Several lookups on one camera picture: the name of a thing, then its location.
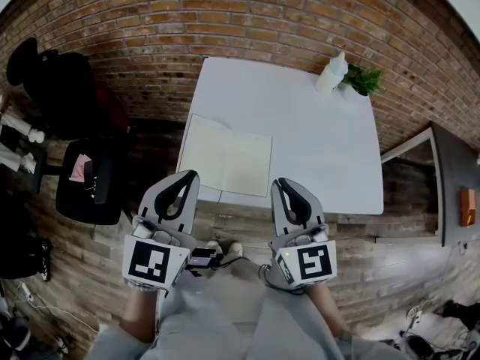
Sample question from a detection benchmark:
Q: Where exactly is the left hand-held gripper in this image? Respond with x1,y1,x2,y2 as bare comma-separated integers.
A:
122,169,201,291

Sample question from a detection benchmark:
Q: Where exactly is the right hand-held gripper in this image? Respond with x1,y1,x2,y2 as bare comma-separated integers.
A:
268,177,338,290

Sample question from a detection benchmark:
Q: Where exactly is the person's right forearm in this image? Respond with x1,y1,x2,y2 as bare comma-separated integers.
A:
305,283,348,339

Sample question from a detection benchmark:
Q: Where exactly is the person's left forearm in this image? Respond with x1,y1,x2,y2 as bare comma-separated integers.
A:
119,285,161,344

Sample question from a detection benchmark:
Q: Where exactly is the black waist-worn device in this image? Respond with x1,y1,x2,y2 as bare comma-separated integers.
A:
187,247,224,274

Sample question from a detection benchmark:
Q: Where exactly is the white table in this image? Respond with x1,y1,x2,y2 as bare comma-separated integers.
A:
175,56,384,216

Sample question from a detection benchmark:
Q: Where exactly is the pink cloth item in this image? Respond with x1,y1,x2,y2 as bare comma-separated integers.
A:
69,154,93,182

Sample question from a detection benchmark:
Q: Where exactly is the person's grey clothing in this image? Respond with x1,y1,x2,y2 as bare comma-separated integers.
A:
85,255,406,360

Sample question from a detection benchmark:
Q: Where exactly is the white spout bottle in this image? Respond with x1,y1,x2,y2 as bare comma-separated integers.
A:
315,50,347,96

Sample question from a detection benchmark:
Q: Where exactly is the green plant in white pot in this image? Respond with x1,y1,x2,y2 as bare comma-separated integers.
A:
339,64,384,99

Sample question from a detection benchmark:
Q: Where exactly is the black office chair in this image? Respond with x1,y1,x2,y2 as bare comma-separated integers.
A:
6,37,132,227

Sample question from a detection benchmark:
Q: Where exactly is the white power strip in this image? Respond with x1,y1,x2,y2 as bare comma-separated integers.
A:
19,281,35,303
406,305,425,326
54,335,71,356

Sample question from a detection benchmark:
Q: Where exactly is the black patterned bag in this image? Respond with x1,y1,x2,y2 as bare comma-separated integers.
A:
0,234,53,283

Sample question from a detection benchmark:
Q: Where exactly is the dark-topped side table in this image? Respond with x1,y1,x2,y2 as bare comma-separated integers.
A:
380,121,480,248

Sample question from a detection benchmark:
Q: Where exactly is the orange box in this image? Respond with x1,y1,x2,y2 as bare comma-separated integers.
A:
460,188,478,227

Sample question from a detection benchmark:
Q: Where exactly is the black wheeled chair base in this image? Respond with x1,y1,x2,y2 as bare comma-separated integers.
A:
397,328,480,360

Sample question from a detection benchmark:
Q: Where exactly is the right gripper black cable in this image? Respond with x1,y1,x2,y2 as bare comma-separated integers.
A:
213,255,307,296

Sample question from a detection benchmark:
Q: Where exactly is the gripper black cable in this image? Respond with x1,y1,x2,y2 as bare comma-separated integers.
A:
154,290,168,337
213,255,307,296

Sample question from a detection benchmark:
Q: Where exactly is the white beaded bracelet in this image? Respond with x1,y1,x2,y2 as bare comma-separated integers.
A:
125,278,158,294

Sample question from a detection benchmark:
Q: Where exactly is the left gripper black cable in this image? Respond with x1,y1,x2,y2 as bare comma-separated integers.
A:
154,290,168,337

